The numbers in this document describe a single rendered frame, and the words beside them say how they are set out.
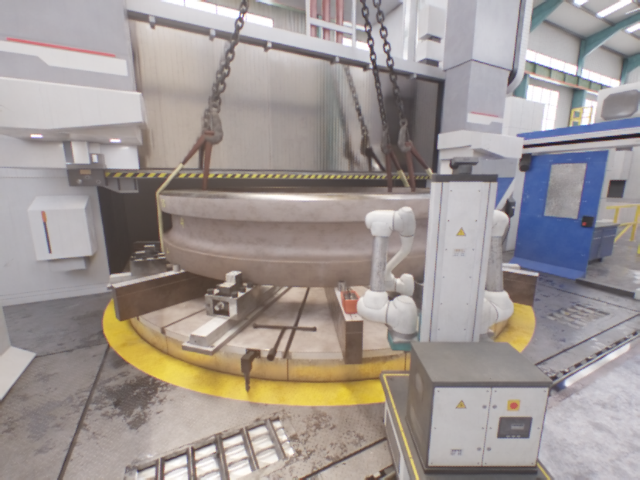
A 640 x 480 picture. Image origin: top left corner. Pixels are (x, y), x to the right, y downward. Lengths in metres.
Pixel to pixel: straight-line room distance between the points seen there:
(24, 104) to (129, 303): 1.99
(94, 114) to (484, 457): 3.90
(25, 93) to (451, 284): 3.71
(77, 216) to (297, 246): 3.32
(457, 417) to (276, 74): 5.59
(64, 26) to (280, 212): 2.78
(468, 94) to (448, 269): 5.12
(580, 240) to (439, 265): 5.37
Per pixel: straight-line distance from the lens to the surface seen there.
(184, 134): 5.50
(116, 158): 4.58
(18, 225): 5.86
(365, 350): 2.73
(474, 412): 1.76
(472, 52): 6.81
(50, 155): 4.70
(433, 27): 8.44
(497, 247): 2.27
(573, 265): 7.14
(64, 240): 5.35
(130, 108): 3.63
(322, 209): 2.82
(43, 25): 4.33
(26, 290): 6.05
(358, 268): 2.98
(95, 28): 4.28
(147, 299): 3.79
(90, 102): 3.67
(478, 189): 1.84
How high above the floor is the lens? 1.74
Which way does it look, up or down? 11 degrees down
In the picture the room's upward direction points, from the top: straight up
